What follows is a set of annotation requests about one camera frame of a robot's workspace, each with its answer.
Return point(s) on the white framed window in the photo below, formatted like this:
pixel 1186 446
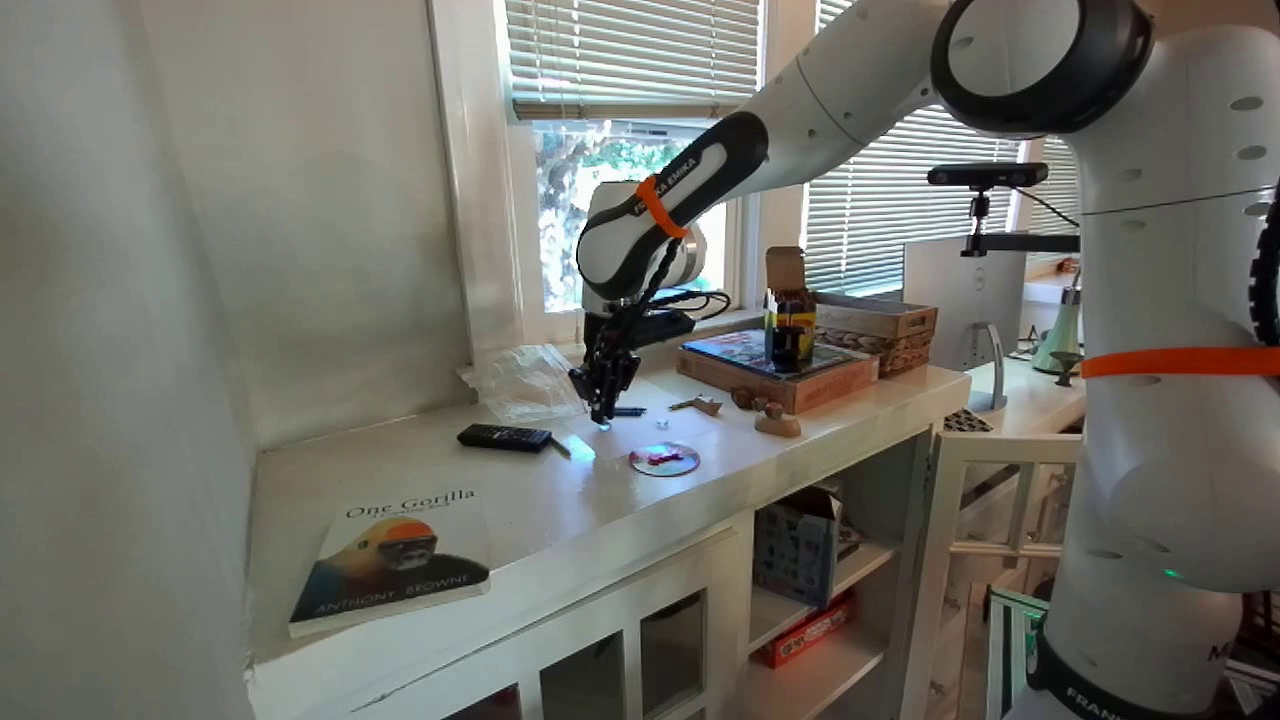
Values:
pixel 482 202

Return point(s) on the white side shelf unit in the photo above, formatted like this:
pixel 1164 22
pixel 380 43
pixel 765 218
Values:
pixel 940 560

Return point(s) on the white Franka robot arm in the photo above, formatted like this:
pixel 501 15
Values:
pixel 1173 401

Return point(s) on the white window blind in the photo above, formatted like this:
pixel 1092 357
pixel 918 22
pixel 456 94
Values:
pixel 624 53
pixel 894 215

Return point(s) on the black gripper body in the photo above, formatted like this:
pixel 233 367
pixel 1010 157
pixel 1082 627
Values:
pixel 613 349

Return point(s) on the mint green desk item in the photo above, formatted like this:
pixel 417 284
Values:
pixel 1062 334

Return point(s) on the bird cover book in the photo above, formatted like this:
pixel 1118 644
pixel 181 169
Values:
pixel 387 560

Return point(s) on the open cardboard box colourful items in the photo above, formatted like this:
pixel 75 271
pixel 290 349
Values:
pixel 790 324

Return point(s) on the small clear object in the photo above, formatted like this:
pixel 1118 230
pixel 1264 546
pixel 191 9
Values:
pixel 600 425
pixel 660 425

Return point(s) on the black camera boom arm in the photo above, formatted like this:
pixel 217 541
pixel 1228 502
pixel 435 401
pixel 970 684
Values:
pixel 1026 241

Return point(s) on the white cabinet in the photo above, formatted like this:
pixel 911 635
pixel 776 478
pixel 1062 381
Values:
pixel 600 615

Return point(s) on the red flat box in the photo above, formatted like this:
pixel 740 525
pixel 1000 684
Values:
pixel 805 635

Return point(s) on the green framed board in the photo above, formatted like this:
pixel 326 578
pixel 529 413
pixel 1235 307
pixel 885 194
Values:
pixel 1000 641

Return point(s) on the grey storage crate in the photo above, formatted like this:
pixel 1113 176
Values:
pixel 797 550

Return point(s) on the small wooden figurine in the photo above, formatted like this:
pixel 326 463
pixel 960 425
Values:
pixel 744 399
pixel 776 425

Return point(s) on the wicker basket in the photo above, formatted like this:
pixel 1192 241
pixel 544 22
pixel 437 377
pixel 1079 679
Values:
pixel 885 337

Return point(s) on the small key bunch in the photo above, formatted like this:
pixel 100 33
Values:
pixel 692 406

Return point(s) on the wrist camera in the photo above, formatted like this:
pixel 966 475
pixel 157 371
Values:
pixel 666 321

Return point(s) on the flat brown box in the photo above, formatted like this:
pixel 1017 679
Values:
pixel 783 381

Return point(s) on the black remote control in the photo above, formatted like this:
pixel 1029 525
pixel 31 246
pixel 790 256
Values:
pixel 506 439

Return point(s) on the small dark pen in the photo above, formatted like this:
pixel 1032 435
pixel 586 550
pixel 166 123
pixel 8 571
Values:
pixel 628 409

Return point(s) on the clear plastic packaging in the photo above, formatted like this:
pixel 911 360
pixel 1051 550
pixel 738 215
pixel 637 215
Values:
pixel 520 381

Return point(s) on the white computer monitor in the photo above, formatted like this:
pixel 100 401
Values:
pixel 940 303

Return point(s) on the small dark woven object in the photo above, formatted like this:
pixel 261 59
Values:
pixel 960 422

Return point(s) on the black stereo camera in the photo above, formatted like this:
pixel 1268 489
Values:
pixel 984 175

